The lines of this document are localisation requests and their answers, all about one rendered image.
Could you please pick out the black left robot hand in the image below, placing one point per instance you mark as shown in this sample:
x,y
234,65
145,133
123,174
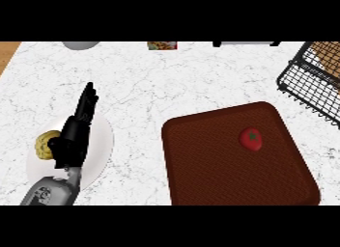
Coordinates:
x,y
73,138

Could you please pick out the yellow round food item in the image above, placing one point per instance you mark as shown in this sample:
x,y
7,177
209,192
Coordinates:
x,y
45,148

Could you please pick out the brown rectangular tray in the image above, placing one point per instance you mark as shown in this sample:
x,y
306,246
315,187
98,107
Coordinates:
x,y
234,157

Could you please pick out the white round plate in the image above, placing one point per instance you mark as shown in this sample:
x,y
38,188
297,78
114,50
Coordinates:
x,y
100,144

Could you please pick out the black and grey appliance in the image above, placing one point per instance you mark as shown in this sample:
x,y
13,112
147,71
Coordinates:
x,y
246,43

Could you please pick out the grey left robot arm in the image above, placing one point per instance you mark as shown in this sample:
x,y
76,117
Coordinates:
x,y
50,191

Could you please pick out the grey round object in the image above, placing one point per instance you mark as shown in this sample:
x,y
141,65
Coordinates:
x,y
81,45

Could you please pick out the red tomato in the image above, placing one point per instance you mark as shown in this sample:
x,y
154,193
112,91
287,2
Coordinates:
x,y
250,139

